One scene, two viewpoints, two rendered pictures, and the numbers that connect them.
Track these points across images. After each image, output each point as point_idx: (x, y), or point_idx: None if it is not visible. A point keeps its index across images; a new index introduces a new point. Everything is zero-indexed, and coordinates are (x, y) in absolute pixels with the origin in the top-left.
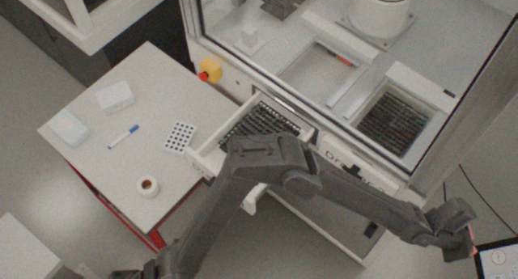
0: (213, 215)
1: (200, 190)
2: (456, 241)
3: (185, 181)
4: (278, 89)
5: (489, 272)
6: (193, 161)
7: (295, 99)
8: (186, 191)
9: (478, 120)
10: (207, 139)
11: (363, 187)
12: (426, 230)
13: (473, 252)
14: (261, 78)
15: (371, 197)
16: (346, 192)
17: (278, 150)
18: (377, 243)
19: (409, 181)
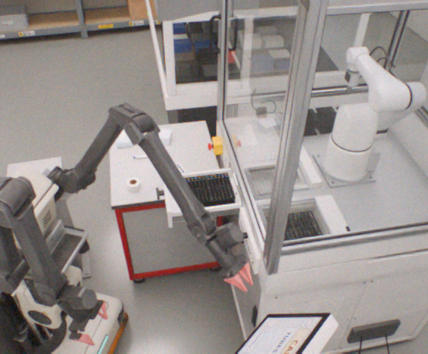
0: (99, 137)
1: (165, 213)
2: (225, 259)
3: (155, 195)
4: (235, 165)
5: (260, 330)
6: None
7: (239, 175)
8: (151, 200)
9: (278, 189)
10: None
11: (172, 167)
12: (201, 227)
13: (234, 276)
14: (232, 155)
15: (172, 175)
16: (159, 161)
17: (135, 114)
18: None
19: (263, 252)
